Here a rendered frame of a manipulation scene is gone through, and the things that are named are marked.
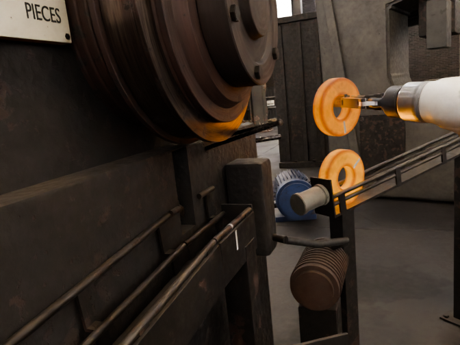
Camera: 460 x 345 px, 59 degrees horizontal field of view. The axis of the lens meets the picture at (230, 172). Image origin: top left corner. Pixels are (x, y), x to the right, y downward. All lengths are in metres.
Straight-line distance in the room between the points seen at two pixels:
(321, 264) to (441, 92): 0.48
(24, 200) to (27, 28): 0.22
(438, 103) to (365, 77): 2.49
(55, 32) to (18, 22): 0.06
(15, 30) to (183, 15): 0.22
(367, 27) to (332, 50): 0.30
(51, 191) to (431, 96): 0.73
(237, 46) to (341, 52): 2.86
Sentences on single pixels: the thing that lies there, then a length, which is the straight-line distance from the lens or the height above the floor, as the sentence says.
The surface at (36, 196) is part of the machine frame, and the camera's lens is 0.54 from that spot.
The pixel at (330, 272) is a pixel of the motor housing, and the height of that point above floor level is 0.51.
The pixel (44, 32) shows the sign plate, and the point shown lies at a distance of 0.63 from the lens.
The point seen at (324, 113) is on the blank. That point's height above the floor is 0.89.
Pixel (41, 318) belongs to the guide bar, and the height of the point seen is 0.73.
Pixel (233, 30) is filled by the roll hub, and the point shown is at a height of 1.06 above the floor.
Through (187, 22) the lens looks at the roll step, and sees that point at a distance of 0.61.
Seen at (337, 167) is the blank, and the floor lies 0.74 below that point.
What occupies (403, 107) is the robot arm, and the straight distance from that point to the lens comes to 0.98.
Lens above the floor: 0.97
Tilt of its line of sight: 11 degrees down
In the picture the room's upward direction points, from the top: 6 degrees counter-clockwise
